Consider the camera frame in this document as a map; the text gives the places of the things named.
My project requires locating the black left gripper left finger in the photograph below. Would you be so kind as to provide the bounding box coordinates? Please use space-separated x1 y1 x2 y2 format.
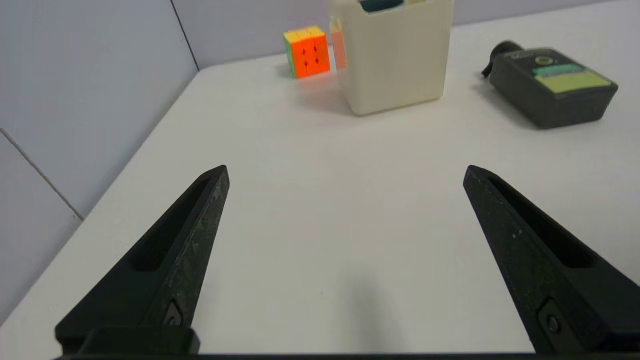
55 164 231 356

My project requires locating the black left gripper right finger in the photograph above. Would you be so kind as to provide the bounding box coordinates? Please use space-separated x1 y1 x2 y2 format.
463 164 640 355

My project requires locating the blue grey cup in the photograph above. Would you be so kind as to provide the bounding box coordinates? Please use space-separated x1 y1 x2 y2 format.
359 0 405 13

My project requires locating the cream white plastic box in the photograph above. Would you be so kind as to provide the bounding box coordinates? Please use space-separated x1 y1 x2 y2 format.
330 0 455 117

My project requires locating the black bottle with green label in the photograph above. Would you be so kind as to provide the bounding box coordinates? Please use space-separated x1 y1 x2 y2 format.
481 40 619 130

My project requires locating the orange yellow green puzzle cube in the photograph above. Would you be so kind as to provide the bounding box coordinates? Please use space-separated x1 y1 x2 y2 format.
283 25 331 79

